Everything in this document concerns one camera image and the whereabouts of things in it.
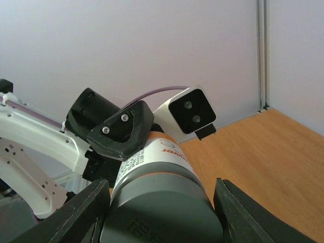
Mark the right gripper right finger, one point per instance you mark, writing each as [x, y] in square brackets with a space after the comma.
[244, 220]

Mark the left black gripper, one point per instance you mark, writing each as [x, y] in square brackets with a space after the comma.
[113, 135]

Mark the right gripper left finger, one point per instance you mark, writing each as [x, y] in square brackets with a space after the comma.
[79, 220]

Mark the orange pill bottle grey cap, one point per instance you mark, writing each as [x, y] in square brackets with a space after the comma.
[158, 197]

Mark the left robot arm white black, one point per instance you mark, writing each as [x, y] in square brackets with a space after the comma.
[31, 145]

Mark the right aluminium corner post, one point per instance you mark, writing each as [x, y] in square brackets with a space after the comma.
[262, 8]

